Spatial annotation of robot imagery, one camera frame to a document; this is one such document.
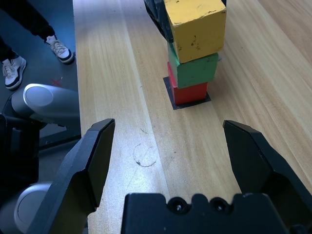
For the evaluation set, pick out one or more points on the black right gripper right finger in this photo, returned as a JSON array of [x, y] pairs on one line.
[[263, 170]]

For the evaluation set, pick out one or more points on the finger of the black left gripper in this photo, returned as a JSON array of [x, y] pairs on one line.
[[224, 1], [158, 14]]

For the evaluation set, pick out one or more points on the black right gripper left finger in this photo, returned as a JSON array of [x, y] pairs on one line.
[[73, 185]]

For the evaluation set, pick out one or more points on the yellow wooden block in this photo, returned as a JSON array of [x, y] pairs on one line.
[[197, 29]]

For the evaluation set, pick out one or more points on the green wooden block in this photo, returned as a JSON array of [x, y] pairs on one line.
[[195, 72]]

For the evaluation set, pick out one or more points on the red wooden block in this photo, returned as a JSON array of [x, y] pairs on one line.
[[190, 93]]

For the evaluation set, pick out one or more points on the grey robot right leg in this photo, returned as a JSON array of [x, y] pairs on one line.
[[29, 207]]

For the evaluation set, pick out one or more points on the grey robot leg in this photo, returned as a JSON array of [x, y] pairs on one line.
[[48, 102], [29, 207]]

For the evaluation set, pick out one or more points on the grey robot left leg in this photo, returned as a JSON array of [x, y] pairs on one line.
[[48, 102]]

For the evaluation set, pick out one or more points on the black square tape marker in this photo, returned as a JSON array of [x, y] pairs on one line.
[[175, 106]]

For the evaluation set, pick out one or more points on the white black sneaker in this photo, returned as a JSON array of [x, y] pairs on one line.
[[61, 50], [13, 73]]

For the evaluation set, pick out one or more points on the black trouser leg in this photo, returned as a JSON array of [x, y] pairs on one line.
[[5, 50], [26, 17]]

